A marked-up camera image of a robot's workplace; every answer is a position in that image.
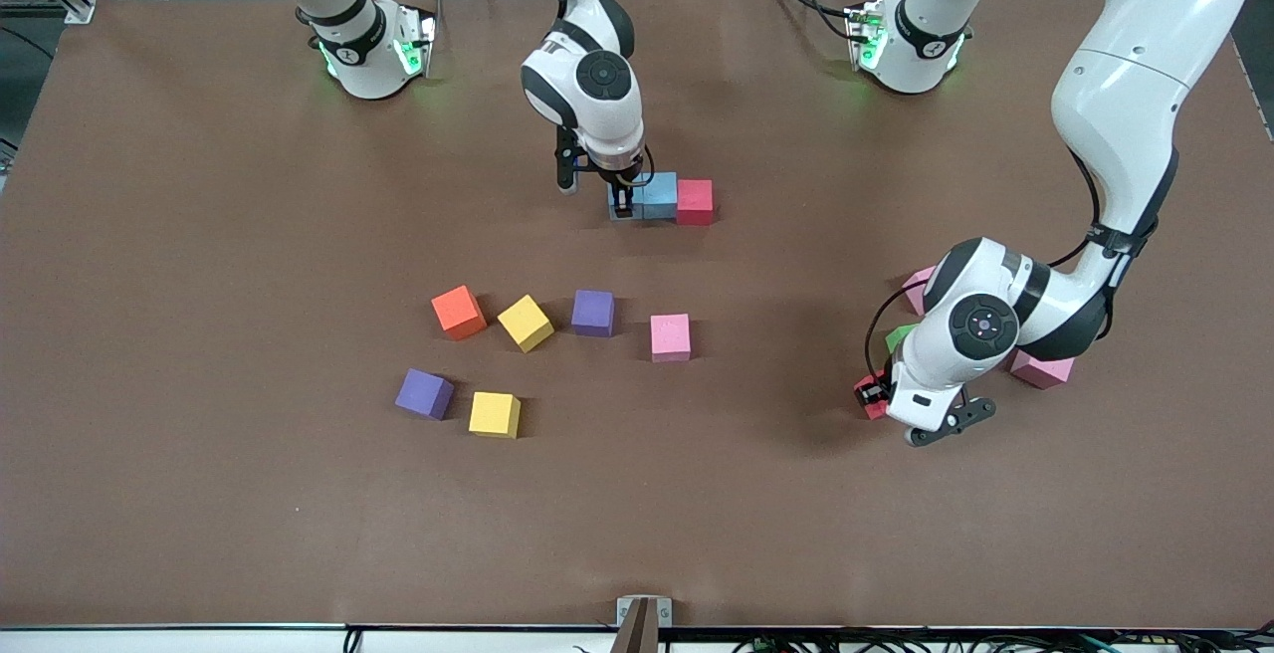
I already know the red foam cube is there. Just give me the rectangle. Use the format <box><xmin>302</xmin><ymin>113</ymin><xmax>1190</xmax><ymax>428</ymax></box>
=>
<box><xmin>677</xmin><ymin>179</ymin><xmax>716</xmax><ymax>227</ymax></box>
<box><xmin>853</xmin><ymin>372</ymin><xmax>894</xmax><ymax>422</ymax></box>

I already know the blue foam cube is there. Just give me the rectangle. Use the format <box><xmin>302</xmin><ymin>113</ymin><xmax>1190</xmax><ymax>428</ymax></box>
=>
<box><xmin>608</xmin><ymin>175</ymin><xmax>646</xmax><ymax>223</ymax></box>
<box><xmin>641</xmin><ymin>172</ymin><xmax>679</xmax><ymax>222</ymax></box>

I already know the purple foam cube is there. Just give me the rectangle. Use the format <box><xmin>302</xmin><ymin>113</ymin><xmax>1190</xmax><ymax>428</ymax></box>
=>
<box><xmin>571</xmin><ymin>290</ymin><xmax>616</xmax><ymax>338</ymax></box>
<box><xmin>394</xmin><ymin>368</ymin><xmax>456</xmax><ymax>422</ymax></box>

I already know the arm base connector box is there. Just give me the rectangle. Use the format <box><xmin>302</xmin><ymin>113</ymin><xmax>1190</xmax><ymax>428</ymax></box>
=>
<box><xmin>391</xmin><ymin>4</ymin><xmax>440</xmax><ymax>79</ymax></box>
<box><xmin>844</xmin><ymin>1</ymin><xmax>890</xmax><ymax>72</ymax></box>

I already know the pink foam cube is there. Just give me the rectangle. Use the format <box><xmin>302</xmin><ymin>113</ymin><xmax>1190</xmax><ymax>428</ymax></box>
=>
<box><xmin>1010</xmin><ymin>349</ymin><xmax>1076</xmax><ymax>391</ymax></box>
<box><xmin>902</xmin><ymin>267</ymin><xmax>939</xmax><ymax>316</ymax></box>
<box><xmin>650</xmin><ymin>314</ymin><xmax>693</xmax><ymax>363</ymax></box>

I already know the yellow foam cube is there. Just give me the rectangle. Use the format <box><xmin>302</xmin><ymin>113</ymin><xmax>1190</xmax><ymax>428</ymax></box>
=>
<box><xmin>497</xmin><ymin>295</ymin><xmax>555</xmax><ymax>353</ymax></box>
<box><xmin>468</xmin><ymin>391</ymin><xmax>522</xmax><ymax>440</ymax></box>

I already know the orange foam cube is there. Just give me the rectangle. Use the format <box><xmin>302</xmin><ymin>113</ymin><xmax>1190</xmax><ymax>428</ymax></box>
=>
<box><xmin>431</xmin><ymin>285</ymin><xmax>489</xmax><ymax>341</ymax></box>

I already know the large table cover sheet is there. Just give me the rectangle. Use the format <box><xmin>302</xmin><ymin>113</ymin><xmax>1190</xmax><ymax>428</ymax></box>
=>
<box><xmin>0</xmin><ymin>0</ymin><xmax>1274</xmax><ymax>629</ymax></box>

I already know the grey metal table bracket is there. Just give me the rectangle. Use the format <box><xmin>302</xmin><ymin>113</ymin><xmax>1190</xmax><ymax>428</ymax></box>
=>
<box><xmin>609</xmin><ymin>595</ymin><xmax>674</xmax><ymax>653</ymax></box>

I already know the white table edge rail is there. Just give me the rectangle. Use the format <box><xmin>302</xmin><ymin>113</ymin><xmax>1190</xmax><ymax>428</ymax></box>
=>
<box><xmin>0</xmin><ymin>625</ymin><xmax>1274</xmax><ymax>653</ymax></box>

